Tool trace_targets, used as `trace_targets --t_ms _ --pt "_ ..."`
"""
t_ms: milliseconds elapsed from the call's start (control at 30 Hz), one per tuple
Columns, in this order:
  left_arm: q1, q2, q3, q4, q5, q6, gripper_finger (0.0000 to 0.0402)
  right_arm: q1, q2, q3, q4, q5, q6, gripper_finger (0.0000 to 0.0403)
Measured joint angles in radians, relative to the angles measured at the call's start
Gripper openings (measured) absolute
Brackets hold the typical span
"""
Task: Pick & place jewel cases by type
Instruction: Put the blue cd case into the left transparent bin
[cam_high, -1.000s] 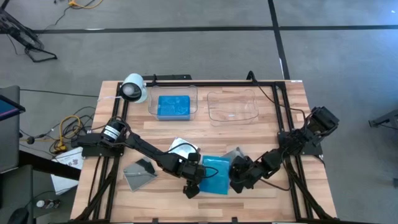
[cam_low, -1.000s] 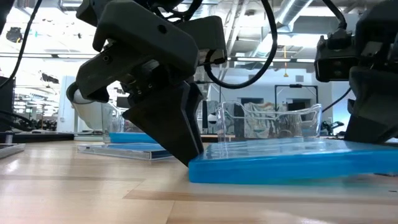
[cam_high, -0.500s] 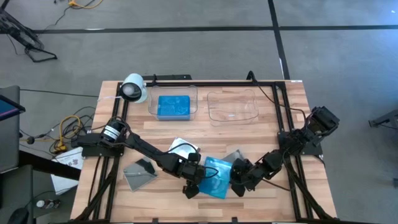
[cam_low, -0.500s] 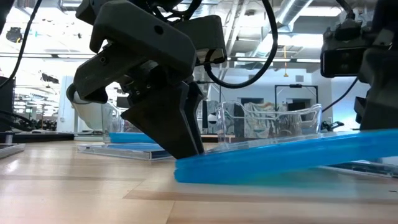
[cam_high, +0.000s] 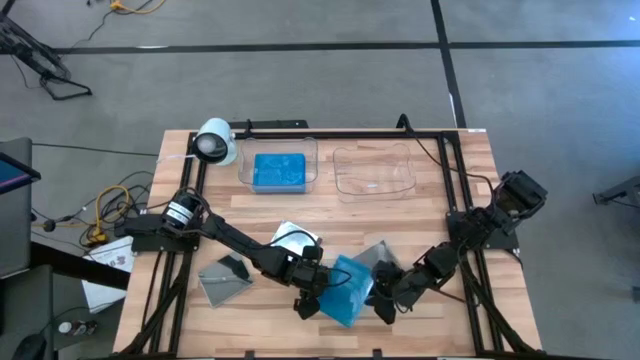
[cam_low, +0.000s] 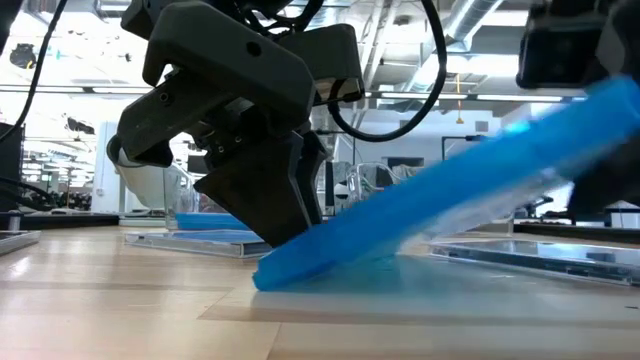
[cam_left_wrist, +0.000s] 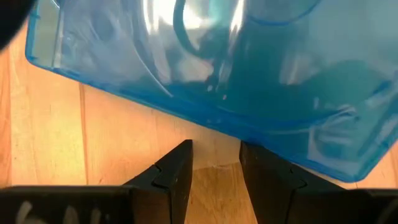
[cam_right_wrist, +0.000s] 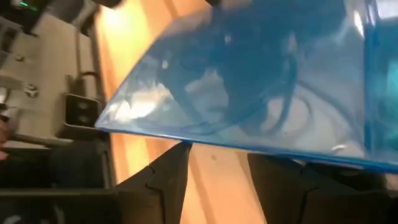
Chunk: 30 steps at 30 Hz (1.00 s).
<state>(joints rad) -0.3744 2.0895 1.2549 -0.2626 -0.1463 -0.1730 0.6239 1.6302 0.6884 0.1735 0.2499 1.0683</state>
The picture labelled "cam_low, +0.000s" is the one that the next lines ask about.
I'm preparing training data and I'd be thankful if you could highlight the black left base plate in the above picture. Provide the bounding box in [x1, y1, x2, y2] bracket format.
[0, 213, 121, 232]

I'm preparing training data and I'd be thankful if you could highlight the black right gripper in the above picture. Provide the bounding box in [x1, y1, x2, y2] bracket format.
[597, 0, 640, 84]

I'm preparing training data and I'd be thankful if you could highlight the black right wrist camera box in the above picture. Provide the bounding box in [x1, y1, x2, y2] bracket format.
[515, 3, 609, 91]

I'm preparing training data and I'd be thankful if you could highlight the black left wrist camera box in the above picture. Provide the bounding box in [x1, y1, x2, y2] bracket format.
[277, 23, 366, 107]

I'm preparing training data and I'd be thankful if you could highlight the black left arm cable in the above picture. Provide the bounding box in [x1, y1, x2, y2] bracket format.
[327, 0, 449, 144]

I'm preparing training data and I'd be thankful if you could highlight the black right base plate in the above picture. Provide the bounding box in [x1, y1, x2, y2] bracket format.
[513, 222, 640, 246]

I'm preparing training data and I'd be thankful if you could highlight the black cabinet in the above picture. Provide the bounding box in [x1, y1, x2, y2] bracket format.
[0, 122, 26, 214]

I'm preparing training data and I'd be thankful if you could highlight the blue jewel case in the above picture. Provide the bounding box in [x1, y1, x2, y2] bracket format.
[175, 212, 249, 224]
[175, 221, 251, 232]
[252, 74, 640, 293]

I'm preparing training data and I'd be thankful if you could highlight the curved black cable bundle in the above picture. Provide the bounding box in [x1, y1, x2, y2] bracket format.
[0, 174, 56, 211]

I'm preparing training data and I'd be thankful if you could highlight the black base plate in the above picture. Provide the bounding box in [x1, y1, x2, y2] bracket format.
[0, 213, 121, 232]
[513, 222, 640, 246]

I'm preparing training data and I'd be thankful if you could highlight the black frame stand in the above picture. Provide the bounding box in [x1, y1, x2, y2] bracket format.
[441, 134, 489, 162]

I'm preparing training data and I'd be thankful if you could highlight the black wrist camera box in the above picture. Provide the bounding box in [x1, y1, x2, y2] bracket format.
[515, 3, 609, 91]
[277, 23, 366, 107]

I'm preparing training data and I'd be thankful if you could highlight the long ceiling light bar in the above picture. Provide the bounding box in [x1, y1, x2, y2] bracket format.
[0, 84, 569, 104]

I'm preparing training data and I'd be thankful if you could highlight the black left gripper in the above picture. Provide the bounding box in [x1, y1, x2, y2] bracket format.
[115, 1, 330, 249]

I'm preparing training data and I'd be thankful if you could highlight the thin black cable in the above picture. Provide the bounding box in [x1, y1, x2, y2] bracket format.
[0, 0, 70, 146]

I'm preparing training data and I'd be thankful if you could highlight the slanted silver ceiling duct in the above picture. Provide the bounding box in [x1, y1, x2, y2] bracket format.
[442, 0, 505, 49]

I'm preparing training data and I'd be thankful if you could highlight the clear plastic bin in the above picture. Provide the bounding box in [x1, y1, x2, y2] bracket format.
[346, 162, 516, 237]
[162, 162, 261, 232]

